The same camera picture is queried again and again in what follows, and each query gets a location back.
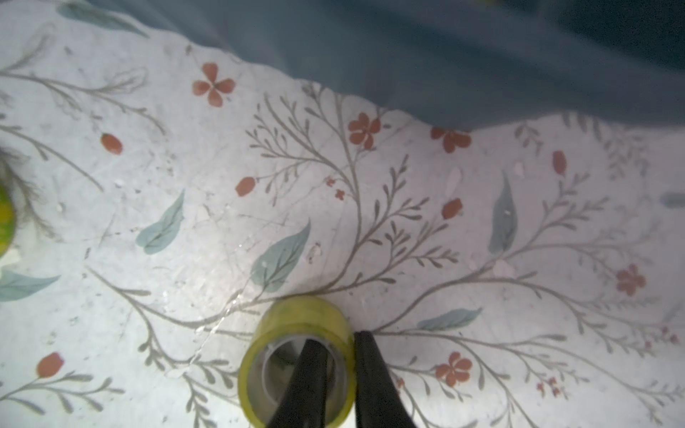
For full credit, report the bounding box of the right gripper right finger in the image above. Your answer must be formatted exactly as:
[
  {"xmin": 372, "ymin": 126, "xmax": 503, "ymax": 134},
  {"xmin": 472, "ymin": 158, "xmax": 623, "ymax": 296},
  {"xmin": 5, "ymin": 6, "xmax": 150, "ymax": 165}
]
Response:
[{"xmin": 354, "ymin": 331, "xmax": 416, "ymax": 428}]

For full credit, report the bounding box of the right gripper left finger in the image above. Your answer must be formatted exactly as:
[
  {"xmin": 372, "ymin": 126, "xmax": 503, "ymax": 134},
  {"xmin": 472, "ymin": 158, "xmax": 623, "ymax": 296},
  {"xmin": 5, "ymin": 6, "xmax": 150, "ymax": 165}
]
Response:
[{"xmin": 267, "ymin": 339, "xmax": 328, "ymax": 428}]

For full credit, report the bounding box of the yellow tape roll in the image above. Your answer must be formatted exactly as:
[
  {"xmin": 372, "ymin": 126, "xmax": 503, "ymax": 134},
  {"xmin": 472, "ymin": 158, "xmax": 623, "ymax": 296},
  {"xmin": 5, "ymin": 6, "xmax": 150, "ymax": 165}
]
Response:
[
  {"xmin": 0, "ymin": 185, "xmax": 17, "ymax": 256},
  {"xmin": 237, "ymin": 296, "xmax": 357, "ymax": 427}
]

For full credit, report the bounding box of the teal plastic storage box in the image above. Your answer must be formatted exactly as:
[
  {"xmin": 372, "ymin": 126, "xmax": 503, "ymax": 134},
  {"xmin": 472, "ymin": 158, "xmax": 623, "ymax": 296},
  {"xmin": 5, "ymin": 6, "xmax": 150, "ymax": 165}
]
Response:
[{"xmin": 97, "ymin": 1, "xmax": 684, "ymax": 129}]

